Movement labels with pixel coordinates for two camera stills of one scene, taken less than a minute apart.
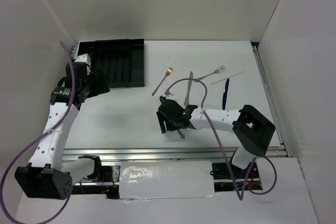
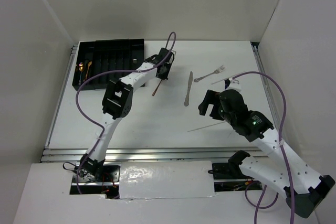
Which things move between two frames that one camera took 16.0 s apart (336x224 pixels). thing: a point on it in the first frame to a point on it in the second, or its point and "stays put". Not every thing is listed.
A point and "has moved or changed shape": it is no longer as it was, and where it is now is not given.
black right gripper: [161, 118] to [210, 98]
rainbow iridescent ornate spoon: [182, 136] has moved or changed shape
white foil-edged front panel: [141, 180] stays put
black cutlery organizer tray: [121, 61] stays put
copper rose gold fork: [168, 73] stays put
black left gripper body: [93, 87] to [165, 73]
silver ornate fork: [220, 69] stays put
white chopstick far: [228, 77] stays put
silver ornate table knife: [186, 103] stays put
